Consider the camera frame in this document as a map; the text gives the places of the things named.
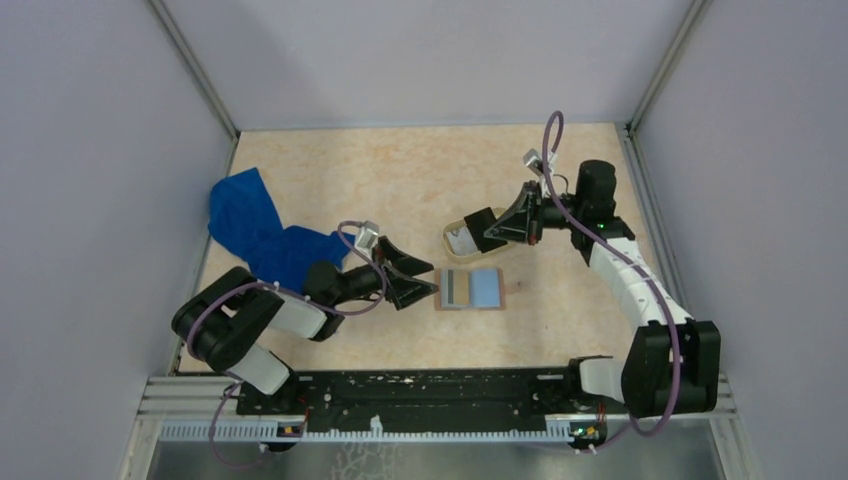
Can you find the white card in tray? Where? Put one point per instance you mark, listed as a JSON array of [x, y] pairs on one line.
[[462, 242]]

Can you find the blue cloth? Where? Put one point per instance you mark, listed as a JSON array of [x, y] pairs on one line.
[[243, 219]]

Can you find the tan leather card holder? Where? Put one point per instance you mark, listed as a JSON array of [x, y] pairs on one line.
[[480, 289]]

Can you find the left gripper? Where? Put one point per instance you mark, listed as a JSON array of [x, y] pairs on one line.
[[404, 290]]

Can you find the black card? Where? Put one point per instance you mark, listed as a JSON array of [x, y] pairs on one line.
[[477, 223]]

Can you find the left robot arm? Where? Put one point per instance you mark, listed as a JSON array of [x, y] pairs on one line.
[[222, 324]]

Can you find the aluminium frame rail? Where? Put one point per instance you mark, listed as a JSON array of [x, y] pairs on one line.
[[195, 407]]

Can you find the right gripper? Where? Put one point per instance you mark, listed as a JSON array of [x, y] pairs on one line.
[[524, 221]]

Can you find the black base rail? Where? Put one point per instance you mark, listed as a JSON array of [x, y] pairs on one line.
[[443, 401]]

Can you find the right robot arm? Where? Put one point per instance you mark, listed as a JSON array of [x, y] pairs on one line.
[[672, 365]]

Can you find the beige oval tray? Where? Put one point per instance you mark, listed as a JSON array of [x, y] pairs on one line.
[[468, 259]]

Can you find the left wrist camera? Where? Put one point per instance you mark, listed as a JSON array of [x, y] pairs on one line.
[[367, 236]]

